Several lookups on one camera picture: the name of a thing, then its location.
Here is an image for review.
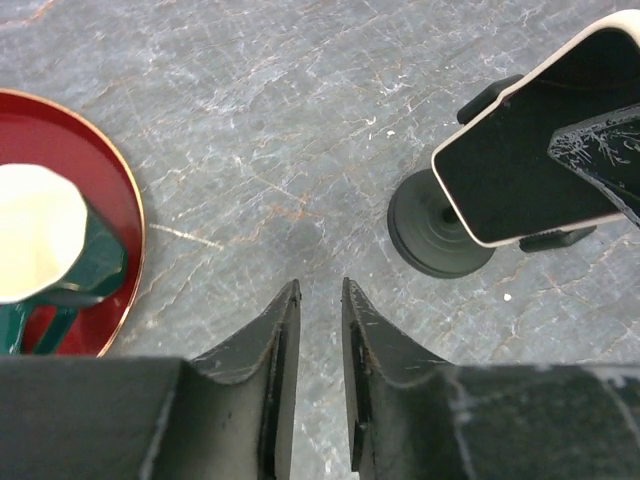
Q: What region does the dark green mug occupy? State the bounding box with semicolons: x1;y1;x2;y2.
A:
1;163;128;355

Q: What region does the round red tray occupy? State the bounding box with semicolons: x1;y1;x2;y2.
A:
1;88;146;357

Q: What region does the black phone stand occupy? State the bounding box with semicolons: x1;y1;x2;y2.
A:
387;74;597;279

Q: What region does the smartphone with cream case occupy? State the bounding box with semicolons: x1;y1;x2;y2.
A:
431;9;639;247

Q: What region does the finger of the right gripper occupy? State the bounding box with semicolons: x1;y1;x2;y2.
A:
547;104;639;225

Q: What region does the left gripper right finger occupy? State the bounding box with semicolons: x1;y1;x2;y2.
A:
341;277;447;473

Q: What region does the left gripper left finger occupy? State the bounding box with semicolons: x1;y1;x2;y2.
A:
191;280;302;479

